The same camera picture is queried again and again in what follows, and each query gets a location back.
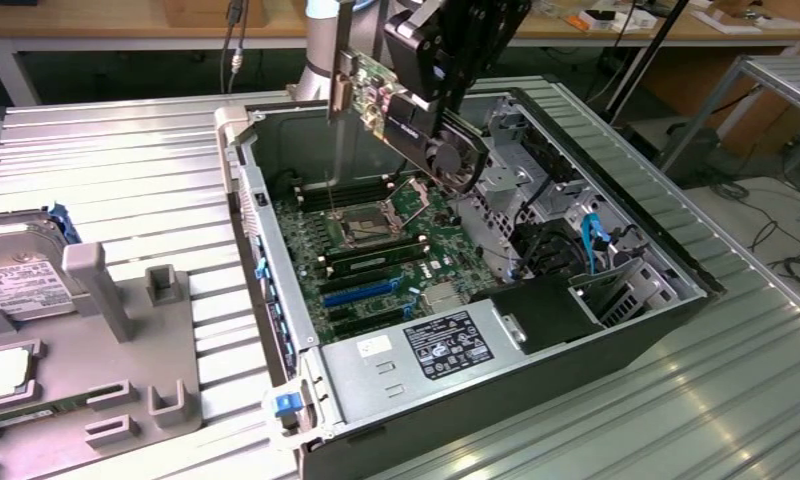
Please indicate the grey parts rack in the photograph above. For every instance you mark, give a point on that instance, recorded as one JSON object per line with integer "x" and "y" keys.
{"x": 74, "y": 430}

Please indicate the black RAM slot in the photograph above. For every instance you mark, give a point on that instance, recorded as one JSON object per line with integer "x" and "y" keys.
{"x": 343, "y": 194}
{"x": 375, "y": 247}
{"x": 343, "y": 183}
{"x": 374, "y": 242}
{"x": 343, "y": 189}
{"x": 377, "y": 252}

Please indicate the black Nvidia graphics card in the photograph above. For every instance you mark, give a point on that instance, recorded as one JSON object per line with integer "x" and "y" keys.
{"x": 414, "y": 130}

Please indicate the silver socket cover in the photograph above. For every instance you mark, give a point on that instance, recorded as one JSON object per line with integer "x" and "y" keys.
{"x": 410, "y": 200}

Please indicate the silver CPU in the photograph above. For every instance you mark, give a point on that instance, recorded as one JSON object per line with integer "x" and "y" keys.
{"x": 0, "y": 372}

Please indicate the black box on floor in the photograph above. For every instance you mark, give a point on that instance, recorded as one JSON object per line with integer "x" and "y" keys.
{"x": 674, "y": 145}

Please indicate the silver hard disk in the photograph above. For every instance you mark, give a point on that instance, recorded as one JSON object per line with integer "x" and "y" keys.
{"x": 14, "y": 280}

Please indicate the short black expansion slot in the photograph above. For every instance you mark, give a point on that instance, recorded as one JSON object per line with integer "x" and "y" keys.
{"x": 341, "y": 315}

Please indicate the orange and white box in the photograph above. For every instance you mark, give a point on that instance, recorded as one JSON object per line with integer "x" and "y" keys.
{"x": 583, "y": 21}

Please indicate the blue disk carrier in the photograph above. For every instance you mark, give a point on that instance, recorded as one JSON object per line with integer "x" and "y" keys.
{"x": 63, "y": 225}

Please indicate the open black PC case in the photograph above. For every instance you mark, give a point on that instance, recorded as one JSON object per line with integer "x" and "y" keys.
{"x": 574, "y": 380}

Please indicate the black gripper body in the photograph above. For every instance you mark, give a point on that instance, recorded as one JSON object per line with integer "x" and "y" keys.
{"x": 487, "y": 30}

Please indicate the metal frame table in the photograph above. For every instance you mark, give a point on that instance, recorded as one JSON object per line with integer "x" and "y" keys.
{"x": 794, "y": 75}

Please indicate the blue case release latch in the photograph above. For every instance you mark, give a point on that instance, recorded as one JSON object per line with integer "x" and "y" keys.
{"x": 286, "y": 405}

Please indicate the black plastic shroud box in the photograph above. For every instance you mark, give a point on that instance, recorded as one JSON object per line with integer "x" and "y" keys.
{"x": 547, "y": 315}

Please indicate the wooden desk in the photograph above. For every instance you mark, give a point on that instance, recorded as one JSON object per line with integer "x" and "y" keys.
{"x": 107, "y": 20}

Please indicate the green motherboard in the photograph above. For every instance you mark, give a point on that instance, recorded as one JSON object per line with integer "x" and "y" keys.
{"x": 441, "y": 260}

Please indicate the small white box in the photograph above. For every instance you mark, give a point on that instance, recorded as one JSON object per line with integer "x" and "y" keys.
{"x": 641, "y": 20}

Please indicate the silver disk bay cage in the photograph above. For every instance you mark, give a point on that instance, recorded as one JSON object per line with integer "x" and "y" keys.
{"x": 514, "y": 195}

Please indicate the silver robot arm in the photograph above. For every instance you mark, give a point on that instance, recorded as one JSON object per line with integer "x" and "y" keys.
{"x": 321, "y": 55}

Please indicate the grey power supply unit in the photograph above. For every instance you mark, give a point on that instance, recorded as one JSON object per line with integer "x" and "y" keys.
{"x": 374, "y": 380}

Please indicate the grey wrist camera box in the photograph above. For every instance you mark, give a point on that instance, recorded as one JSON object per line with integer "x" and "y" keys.
{"x": 421, "y": 11}

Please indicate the thin locking lever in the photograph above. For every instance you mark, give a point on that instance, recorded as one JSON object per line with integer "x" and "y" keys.
{"x": 333, "y": 200}

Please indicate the silver chipset heat sink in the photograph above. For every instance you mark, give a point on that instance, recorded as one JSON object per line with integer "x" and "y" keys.
{"x": 443, "y": 297}

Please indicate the silver perforated disk bay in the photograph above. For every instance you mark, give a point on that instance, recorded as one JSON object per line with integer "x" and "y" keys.
{"x": 628, "y": 295}

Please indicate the black pole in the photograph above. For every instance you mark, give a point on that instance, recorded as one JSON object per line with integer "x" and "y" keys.
{"x": 648, "y": 60}

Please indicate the long black expansion slot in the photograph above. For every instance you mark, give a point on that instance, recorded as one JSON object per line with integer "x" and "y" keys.
{"x": 357, "y": 283}
{"x": 374, "y": 320}

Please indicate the CPU socket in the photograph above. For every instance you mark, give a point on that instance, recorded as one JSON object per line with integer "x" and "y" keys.
{"x": 363, "y": 227}

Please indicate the small black box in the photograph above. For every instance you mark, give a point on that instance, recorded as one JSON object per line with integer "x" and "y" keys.
{"x": 607, "y": 15}

